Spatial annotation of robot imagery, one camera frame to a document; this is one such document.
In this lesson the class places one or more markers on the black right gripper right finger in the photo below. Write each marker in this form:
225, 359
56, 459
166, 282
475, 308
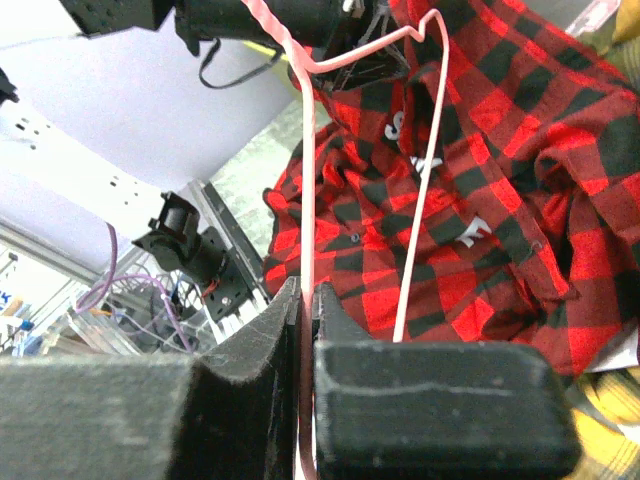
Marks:
488, 410

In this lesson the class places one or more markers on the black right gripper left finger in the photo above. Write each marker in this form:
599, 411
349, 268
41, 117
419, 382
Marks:
228, 414

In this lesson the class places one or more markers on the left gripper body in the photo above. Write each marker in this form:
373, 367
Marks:
328, 28

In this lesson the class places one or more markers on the pink wire hanger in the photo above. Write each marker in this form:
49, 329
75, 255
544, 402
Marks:
304, 67

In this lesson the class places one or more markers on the red black plaid shirt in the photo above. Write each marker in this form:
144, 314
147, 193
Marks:
530, 228

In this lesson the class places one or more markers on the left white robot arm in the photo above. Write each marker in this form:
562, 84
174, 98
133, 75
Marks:
99, 18

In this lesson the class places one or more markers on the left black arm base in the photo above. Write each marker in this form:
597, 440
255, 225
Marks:
220, 259

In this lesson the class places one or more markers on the yellow plaid flannel shirt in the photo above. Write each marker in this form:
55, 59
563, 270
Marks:
605, 400

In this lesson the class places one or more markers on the aluminium mounting rail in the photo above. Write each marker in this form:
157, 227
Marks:
233, 201

